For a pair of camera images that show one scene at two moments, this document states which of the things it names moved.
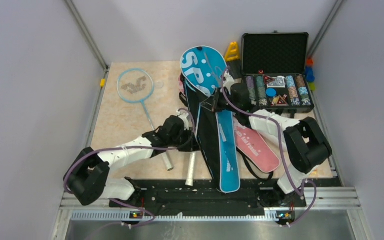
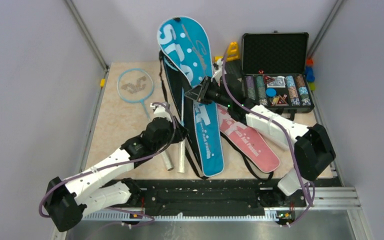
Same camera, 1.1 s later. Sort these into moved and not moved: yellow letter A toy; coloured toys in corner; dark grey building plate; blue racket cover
Moved: blue racket cover
Not moved: coloured toys in corner; dark grey building plate; yellow letter A toy
